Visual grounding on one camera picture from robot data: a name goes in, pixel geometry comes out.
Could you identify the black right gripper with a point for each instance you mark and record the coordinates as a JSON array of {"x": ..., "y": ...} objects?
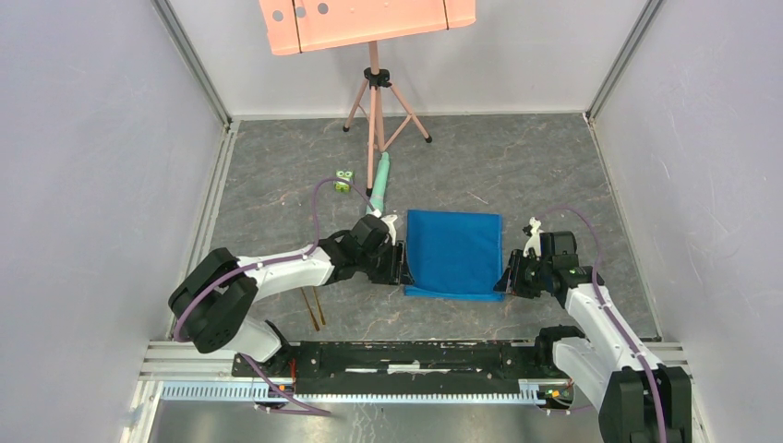
[{"x": 509, "y": 281}]

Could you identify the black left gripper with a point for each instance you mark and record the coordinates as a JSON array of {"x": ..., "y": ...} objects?
[{"x": 398, "y": 271}]

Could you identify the blue cloth napkin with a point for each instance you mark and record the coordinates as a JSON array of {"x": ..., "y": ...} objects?
[{"x": 454, "y": 255}]

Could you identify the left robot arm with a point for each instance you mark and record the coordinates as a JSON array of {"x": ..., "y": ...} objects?
[{"x": 212, "y": 303}]

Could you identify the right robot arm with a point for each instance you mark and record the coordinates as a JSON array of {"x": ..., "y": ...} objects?
[{"x": 638, "y": 398}]

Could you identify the mint green flashlight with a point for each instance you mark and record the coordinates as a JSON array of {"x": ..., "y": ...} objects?
[{"x": 376, "y": 194}]

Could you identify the gold fork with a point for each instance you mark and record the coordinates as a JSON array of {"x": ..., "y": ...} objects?
[{"x": 312, "y": 317}]

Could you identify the green owl toy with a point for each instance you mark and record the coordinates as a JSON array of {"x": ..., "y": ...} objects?
[{"x": 344, "y": 181}]

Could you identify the pink music stand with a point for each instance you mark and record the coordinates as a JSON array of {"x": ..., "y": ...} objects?
[{"x": 297, "y": 27}]

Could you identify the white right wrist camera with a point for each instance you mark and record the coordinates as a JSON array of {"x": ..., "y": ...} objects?
[{"x": 532, "y": 247}]

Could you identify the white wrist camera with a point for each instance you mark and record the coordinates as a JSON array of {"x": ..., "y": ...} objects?
[
  {"x": 389, "y": 221},
  {"x": 532, "y": 247}
]

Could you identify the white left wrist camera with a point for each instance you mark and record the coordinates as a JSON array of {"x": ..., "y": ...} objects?
[{"x": 389, "y": 221}]

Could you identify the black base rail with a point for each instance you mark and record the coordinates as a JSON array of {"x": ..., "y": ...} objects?
[{"x": 415, "y": 367}]

